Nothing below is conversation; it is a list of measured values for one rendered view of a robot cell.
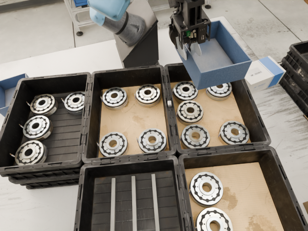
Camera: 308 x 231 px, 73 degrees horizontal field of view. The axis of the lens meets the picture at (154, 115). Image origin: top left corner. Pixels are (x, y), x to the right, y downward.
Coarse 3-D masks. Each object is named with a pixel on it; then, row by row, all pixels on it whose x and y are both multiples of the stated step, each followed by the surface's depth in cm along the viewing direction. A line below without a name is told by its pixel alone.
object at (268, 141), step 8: (168, 64) 87; (176, 64) 86; (168, 72) 84; (168, 80) 84; (168, 88) 80; (248, 88) 78; (168, 96) 78; (248, 96) 76; (256, 112) 72; (176, 128) 70; (264, 128) 68; (176, 136) 68; (264, 136) 67; (176, 144) 67; (232, 144) 66; (240, 144) 66; (256, 144) 65; (264, 144) 65; (176, 152) 68; (184, 152) 65; (192, 152) 65
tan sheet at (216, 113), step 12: (204, 96) 89; (204, 108) 86; (216, 108) 86; (228, 108) 85; (204, 120) 83; (216, 120) 82; (228, 120) 82; (240, 120) 82; (180, 132) 80; (216, 132) 80; (216, 144) 77
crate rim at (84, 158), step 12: (96, 72) 86; (108, 72) 86; (168, 108) 75; (168, 120) 72; (84, 144) 68; (84, 156) 66; (120, 156) 66; (132, 156) 65; (144, 156) 65; (156, 156) 65
